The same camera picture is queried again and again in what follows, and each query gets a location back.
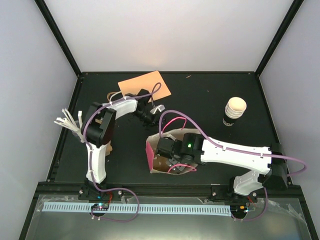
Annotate cream cakes paper bag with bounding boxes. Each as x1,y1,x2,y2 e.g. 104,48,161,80
145,116,200,175

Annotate brown pulp cup carriers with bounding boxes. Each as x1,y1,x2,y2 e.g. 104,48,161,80
105,141,113,156

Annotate stack of paper cups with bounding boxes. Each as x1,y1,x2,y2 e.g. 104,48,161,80
222,97,247,127

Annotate white straws bundle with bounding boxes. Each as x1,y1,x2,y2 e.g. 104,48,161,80
54,108,85,143

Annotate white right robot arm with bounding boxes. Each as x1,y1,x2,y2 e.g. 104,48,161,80
154,131,288,202

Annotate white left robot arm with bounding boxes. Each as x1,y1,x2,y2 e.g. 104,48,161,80
81,89,160,200

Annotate plain brown paper bag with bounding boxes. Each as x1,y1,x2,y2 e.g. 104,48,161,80
118,71,171,101

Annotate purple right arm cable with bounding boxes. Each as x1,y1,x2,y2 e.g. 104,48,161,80
158,109,308,222

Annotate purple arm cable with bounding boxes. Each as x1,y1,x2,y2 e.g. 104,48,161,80
82,82,162,192
158,109,308,222

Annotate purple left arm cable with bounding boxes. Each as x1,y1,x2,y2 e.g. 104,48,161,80
82,82,162,192

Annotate light blue cable duct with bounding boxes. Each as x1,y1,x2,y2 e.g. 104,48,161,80
42,202,231,217

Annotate black frame post left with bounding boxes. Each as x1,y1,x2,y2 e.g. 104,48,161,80
34,0,82,77

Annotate black frame post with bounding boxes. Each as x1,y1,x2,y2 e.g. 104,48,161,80
34,0,82,77
254,0,304,77

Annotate black frame post right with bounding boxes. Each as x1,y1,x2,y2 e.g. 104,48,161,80
254,0,304,77

